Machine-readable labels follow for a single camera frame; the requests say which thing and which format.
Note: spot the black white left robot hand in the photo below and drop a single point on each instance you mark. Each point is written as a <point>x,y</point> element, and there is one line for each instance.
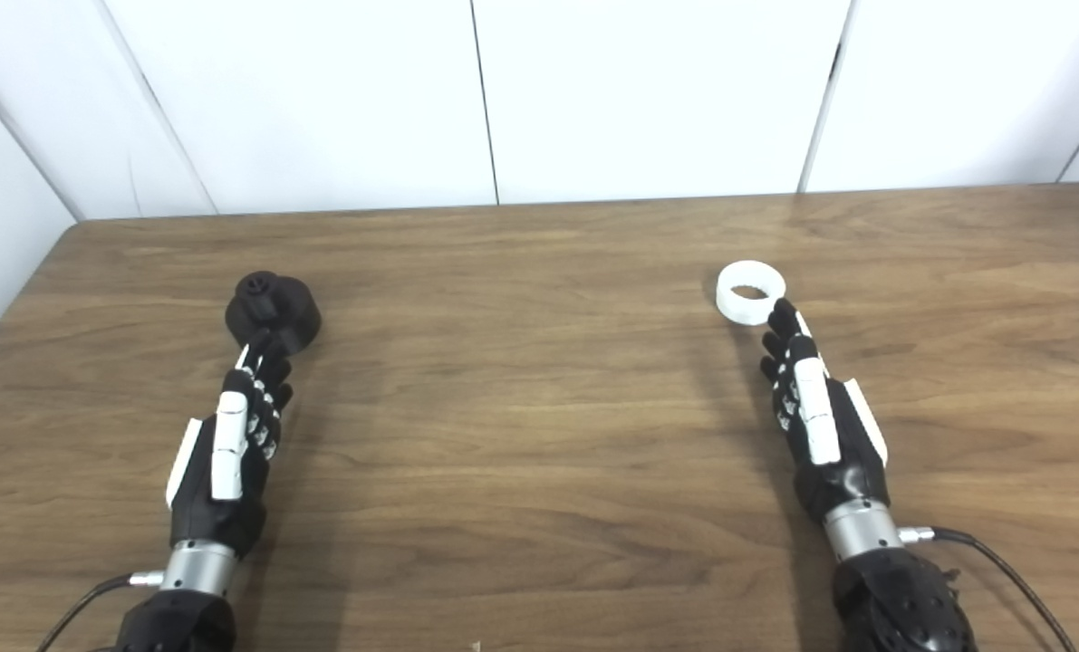
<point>217,507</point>

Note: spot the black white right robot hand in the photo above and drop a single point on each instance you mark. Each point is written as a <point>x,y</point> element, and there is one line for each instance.
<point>852,471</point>

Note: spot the round black stepped part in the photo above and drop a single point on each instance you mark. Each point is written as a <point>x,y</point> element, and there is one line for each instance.
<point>290,312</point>

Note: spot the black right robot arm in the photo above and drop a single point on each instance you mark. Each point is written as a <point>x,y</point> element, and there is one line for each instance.
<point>901,607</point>

